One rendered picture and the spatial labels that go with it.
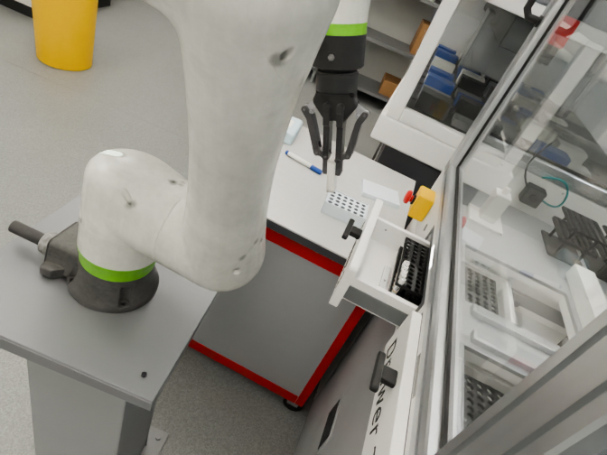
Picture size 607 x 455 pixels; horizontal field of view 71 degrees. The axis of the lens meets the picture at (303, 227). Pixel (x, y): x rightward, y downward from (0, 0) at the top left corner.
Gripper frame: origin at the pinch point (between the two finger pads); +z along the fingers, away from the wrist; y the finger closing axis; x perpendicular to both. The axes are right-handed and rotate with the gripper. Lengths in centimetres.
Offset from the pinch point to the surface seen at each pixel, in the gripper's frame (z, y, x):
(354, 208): 22.4, 0.0, -28.1
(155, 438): 88, 47, 17
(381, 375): 16.2, -17.0, 32.4
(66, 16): -8, 215, -157
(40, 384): 33, 45, 41
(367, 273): 21.4, -9.4, 2.1
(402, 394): 15.5, -20.3, 35.2
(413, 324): 15.6, -20.4, 20.9
